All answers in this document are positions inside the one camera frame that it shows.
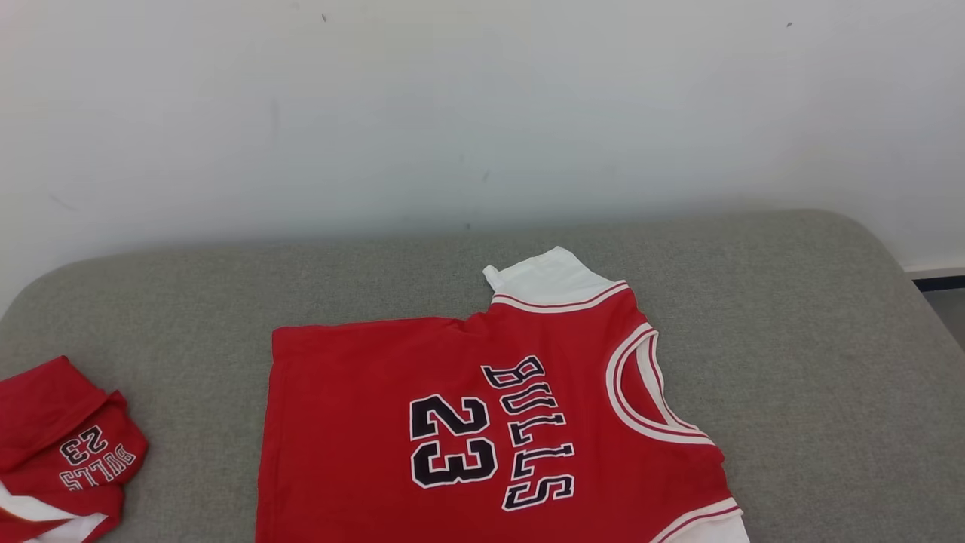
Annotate red Bulls 23 jersey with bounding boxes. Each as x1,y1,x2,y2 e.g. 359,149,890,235
255,246,751,543

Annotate red Bulls 23 shorts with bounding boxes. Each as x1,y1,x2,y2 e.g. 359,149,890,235
0,356,149,543

